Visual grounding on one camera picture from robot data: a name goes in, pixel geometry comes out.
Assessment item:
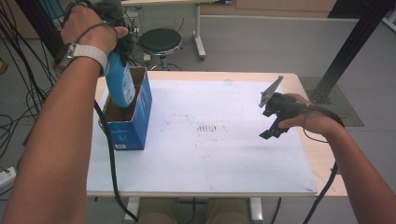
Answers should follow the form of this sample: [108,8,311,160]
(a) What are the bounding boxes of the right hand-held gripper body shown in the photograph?
[259,75,310,125]

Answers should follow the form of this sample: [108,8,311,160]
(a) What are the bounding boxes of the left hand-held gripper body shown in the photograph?
[92,3,135,67]

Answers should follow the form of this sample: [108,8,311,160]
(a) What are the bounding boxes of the blue bottle with white cap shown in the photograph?
[105,49,137,109]

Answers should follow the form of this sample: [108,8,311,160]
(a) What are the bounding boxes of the blue cardboard box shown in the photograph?
[98,65,153,152]

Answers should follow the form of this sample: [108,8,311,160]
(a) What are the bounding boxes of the person's left hand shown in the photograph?
[60,4,129,57]

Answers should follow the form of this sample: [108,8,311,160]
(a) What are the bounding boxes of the person's right hand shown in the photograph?
[277,92,344,139]

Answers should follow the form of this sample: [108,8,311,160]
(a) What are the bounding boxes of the black round stool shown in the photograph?
[138,27,183,71]

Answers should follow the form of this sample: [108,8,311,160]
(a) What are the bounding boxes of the wristwatch with white band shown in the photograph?
[52,42,109,77]

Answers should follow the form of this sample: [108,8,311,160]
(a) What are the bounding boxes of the white background desk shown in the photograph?
[118,0,233,61]

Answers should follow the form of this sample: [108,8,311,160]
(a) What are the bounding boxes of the white table mat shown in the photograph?
[87,79,318,195]

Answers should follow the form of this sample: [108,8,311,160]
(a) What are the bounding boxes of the teal panel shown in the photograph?
[38,0,65,21]

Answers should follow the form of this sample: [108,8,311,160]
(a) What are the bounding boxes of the person's right leg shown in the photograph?
[204,198,250,224]

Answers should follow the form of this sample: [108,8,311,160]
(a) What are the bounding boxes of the person's leg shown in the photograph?
[138,198,176,224]
[204,198,250,224]

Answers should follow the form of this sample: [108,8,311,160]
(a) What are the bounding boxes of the wooden cabinet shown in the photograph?
[200,0,338,19]

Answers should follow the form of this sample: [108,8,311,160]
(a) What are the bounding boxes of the person's left leg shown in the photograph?
[138,198,176,224]

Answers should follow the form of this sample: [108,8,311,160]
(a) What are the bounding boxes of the white power strip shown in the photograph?
[0,166,17,189]

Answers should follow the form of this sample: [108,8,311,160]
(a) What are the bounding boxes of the right hand-held gripper black cable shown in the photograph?
[302,102,346,224]

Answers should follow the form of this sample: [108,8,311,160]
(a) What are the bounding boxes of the hand-held gripper black cable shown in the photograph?
[92,99,139,223]
[302,102,346,224]

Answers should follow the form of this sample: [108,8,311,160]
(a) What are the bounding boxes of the black metal post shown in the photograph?
[13,0,64,60]
[307,0,396,105]

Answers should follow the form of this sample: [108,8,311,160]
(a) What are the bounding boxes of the tangle of black floor cables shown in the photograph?
[0,6,64,200]

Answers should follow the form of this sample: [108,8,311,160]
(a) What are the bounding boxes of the left hand-held gripper black cable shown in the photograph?
[92,99,139,223]

